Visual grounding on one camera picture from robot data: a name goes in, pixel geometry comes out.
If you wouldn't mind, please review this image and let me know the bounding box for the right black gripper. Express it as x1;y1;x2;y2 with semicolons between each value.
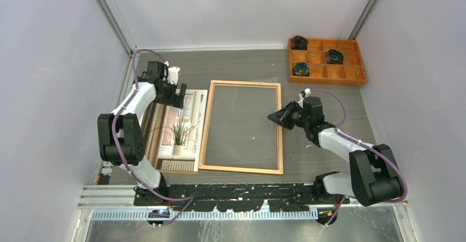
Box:
268;101;310;130

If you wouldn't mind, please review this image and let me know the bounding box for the plant window photo print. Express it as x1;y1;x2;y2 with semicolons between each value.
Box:
142;90;208;175

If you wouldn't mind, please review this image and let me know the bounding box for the orange wooden picture frame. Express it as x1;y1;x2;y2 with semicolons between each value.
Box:
198;80;284;176

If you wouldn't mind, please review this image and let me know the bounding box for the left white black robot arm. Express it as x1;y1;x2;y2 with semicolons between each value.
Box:
97;61;187;206

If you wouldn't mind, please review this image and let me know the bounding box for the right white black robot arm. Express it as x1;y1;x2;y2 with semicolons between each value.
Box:
267;96;407;206

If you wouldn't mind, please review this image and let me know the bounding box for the orange compartment tray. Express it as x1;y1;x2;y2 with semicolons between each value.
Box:
287;36;367;87

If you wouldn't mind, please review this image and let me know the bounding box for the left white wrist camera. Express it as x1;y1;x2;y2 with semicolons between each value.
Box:
164;61;180;85

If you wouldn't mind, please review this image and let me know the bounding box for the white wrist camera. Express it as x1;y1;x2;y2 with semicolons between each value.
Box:
298;88;312;108
164;61;180;85

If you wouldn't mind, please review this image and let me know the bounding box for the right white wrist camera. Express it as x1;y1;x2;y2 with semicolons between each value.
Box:
298;88;312;108

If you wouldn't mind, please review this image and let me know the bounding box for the black blue coiled cable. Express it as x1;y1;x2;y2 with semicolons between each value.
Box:
292;62;310;76

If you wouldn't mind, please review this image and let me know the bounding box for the black coiled cable top-left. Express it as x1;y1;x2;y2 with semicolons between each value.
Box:
291;35;309;51

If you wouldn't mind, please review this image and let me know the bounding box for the black coiled cable middle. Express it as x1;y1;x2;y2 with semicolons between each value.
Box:
325;49;345;65

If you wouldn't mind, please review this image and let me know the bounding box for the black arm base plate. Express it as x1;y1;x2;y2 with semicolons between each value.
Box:
133;183;343;212

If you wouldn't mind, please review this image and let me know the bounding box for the aluminium rail front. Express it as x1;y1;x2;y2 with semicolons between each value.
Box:
77;181;408;210

